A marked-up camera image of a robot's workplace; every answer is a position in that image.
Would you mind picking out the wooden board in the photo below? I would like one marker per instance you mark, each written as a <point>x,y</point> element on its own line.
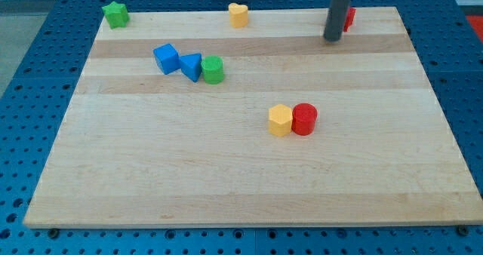
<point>141,149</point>

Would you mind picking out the yellow hexagon block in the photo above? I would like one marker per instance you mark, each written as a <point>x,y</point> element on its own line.
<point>280,120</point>

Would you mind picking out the green cylinder block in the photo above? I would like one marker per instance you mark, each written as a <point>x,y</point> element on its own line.
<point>212,68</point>

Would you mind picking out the red cylinder block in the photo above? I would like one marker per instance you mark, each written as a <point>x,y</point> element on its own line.
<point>304,118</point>

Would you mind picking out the blue triangle block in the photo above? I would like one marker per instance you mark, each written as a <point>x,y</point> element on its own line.
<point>190,66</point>

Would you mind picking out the blue cube block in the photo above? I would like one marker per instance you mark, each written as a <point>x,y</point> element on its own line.
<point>167,58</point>

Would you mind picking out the yellow heart block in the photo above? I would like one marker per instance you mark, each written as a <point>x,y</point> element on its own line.
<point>238,15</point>

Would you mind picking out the red block behind rod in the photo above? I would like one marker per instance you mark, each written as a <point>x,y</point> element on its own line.
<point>349,19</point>

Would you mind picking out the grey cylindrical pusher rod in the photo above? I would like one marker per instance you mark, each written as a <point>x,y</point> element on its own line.
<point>335,20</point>

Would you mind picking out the green star block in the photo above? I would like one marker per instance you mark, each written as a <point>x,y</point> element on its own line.
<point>116,14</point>

